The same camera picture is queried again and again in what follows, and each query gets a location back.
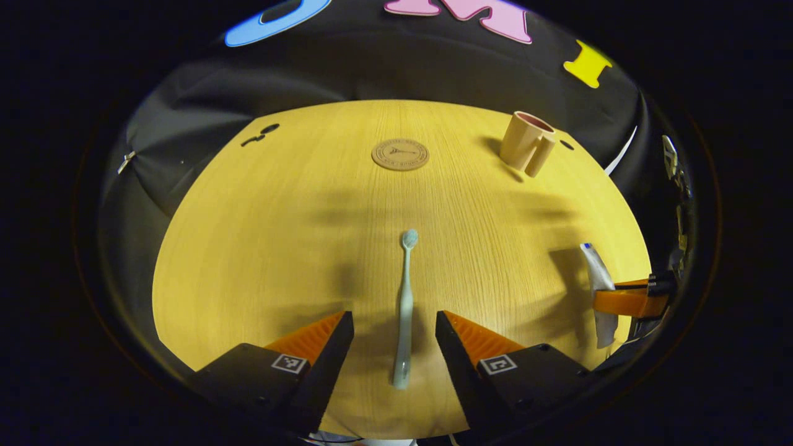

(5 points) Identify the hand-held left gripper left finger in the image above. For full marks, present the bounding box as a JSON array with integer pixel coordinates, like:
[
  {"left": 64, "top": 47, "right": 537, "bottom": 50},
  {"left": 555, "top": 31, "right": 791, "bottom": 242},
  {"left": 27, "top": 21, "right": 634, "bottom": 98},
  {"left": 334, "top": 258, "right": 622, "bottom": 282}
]
[{"left": 189, "top": 311, "right": 354, "bottom": 434}]

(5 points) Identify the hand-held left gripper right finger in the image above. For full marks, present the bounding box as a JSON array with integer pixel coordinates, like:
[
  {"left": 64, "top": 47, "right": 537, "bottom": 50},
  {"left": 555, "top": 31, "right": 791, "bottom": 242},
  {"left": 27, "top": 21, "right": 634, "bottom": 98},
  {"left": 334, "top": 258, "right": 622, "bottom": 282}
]
[{"left": 436, "top": 311, "right": 589, "bottom": 434}]

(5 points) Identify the white toothpaste tube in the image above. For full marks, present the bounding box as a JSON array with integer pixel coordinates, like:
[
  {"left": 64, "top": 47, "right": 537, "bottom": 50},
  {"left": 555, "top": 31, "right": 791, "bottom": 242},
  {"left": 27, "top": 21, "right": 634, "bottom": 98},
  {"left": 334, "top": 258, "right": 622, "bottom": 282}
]
[{"left": 580, "top": 243, "right": 619, "bottom": 349}]

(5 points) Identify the light green toothbrush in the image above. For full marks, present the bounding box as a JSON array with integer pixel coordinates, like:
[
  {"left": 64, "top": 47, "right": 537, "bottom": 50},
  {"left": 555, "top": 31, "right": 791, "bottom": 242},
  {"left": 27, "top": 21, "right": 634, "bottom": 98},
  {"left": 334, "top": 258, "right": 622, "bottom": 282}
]
[{"left": 392, "top": 229, "right": 419, "bottom": 390}]

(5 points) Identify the beige cup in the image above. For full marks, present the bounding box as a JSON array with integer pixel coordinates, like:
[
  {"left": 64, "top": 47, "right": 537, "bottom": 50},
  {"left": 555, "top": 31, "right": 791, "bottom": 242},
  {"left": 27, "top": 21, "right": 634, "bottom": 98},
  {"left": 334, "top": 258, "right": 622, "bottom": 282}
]
[{"left": 499, "top": 111, "right": 557, "bottom": 178}]

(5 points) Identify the round wooden coaster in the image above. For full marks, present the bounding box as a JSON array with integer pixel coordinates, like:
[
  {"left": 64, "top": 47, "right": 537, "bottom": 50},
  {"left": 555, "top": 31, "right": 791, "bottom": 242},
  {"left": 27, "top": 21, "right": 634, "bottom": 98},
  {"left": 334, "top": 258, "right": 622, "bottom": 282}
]
[{"left": 372, "top": 138, "right": 430, "bottom": 172}]

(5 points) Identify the wooden desktop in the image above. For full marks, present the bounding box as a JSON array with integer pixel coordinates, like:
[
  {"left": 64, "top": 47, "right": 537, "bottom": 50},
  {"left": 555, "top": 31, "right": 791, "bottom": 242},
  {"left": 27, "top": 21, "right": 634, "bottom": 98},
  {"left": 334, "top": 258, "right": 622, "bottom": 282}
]
[{"left": 152, "top": 99, "right": 652, "bottom": 440}]

